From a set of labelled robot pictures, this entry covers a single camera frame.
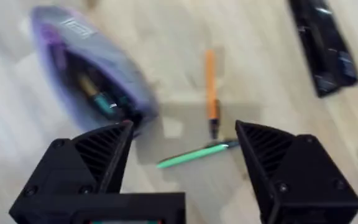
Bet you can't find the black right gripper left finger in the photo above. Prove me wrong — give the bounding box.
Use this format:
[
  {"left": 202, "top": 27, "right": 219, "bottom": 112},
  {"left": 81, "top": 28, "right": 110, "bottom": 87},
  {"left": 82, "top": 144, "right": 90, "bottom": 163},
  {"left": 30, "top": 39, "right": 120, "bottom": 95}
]
[{"left": 9, "top": 120, "right": 135, "bottom": 215}]

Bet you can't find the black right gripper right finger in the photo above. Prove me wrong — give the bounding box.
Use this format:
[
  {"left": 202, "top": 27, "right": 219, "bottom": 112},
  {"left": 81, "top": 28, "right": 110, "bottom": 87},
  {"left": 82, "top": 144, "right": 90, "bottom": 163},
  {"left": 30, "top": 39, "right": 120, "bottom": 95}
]
[{"left": 234, "top": 120, "right": 358, "bottom": 224}]

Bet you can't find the purple and grey zip bag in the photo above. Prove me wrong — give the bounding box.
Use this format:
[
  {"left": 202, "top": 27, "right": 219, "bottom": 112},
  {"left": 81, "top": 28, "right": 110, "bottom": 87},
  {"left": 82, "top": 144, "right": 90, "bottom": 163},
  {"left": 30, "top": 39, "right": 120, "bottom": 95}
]
[{"left": 29, "top": 5, "right": 160, "bottom": 138}]

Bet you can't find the green pen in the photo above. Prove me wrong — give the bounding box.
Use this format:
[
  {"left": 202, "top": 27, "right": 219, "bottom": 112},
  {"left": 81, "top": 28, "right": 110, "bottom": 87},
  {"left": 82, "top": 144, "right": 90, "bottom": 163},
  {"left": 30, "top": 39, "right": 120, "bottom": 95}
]
[{"left": 156, "top": 139, "right": 239, "bottom": 170}]

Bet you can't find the orange pen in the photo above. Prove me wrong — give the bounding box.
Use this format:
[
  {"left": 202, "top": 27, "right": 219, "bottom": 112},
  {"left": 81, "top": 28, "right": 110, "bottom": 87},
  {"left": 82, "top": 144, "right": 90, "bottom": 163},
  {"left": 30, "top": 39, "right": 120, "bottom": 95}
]
[{"left": 204, "top": 49, "right": 222, "bottom": 140}]

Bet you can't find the black glossy flat package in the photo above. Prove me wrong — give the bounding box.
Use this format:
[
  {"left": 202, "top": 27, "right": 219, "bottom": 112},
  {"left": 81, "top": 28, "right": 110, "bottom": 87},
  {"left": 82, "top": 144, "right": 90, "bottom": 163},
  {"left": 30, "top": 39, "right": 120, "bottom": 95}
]
[{"left": 287, "top": 0, "right": 358, "bottom": 99}]

